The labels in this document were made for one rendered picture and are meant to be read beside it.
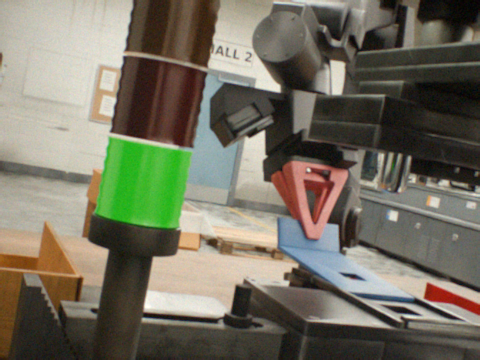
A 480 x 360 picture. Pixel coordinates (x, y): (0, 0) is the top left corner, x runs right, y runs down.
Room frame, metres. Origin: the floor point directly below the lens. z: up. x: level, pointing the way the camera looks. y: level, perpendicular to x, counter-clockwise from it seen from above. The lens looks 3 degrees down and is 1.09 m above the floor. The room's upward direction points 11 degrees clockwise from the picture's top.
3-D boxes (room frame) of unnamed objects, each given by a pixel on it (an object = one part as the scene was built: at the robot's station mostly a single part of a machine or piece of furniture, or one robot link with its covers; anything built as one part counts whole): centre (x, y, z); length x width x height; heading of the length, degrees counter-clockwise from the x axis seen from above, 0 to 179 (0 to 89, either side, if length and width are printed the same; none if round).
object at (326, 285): (0.55, -0.11, 0.98); 0.13 x 0.01 x 0.03; 22
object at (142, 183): (0.31, 0.04, 1.07); 0.04 x 0.04 x 0.03
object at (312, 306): (0.54, -0.13, 0.98); 0.20 x 0.10 x 0.01; 112
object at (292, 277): (0.61, -0.08, 0.98); 0.07 x 0.02 x 0.01; 22
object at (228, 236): (7.38, -0.35, 0.07); 1.20 x 1.00 x 0.14; 111
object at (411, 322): (0.51, -0.16, 0.98); 0.07 x 0.01 x 0.03; 112
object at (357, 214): (0.96, -0.13, 1.00); 0.09 x 0.06 x 0.06; 66
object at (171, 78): (0.31, 0.04, 1.10); 0.04 x 0.04 x 0.03
